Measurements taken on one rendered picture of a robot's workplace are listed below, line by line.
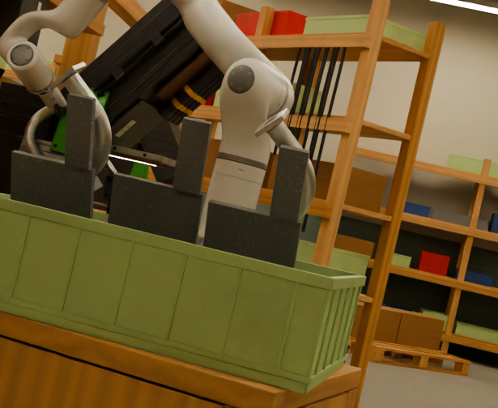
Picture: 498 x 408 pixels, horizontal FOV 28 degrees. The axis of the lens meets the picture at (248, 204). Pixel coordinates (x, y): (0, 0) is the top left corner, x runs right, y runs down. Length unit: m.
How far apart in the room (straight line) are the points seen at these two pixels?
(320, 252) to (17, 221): 3.89
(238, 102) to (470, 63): 9.86
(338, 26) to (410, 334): 4.68
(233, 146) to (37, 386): 0.94
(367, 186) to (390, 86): 6.35
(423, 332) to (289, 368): 8.55
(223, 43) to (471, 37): 9.80
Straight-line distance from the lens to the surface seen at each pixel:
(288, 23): 6.26
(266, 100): 2.29
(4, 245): 1.61
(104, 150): 1.67
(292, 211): 1.56
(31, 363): 1.59
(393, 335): 9.77
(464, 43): 12.12
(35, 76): 2.69
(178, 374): 1.48
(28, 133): 2.93
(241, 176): 2.32
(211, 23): 2.44
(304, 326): 1.47
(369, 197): 5.70
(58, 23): 2.66
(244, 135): 2.32
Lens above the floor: 1.02
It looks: 1 degrees up
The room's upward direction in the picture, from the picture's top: 13 degrees clockwise
